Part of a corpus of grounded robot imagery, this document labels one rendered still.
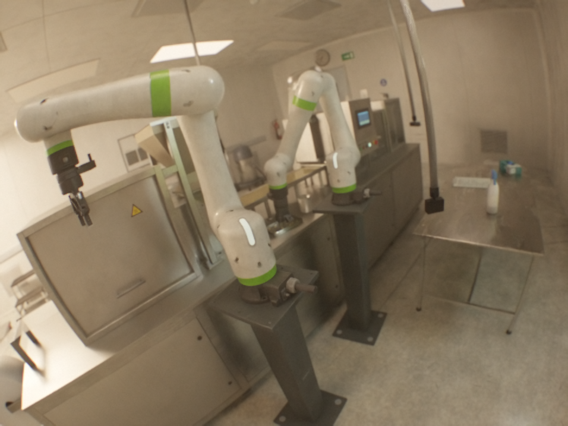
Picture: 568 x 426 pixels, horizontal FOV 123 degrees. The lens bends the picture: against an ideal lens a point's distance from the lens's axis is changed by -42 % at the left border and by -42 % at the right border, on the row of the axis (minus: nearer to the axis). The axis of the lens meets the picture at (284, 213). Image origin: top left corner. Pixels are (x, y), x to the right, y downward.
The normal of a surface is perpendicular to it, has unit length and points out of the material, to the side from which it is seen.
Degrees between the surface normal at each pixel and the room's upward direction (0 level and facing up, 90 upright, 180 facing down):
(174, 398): 90
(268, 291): 81
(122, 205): 90
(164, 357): 90
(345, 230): 90
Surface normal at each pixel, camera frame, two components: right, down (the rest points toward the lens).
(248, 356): 0.69, 0.11
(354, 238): -0.54, 0.43
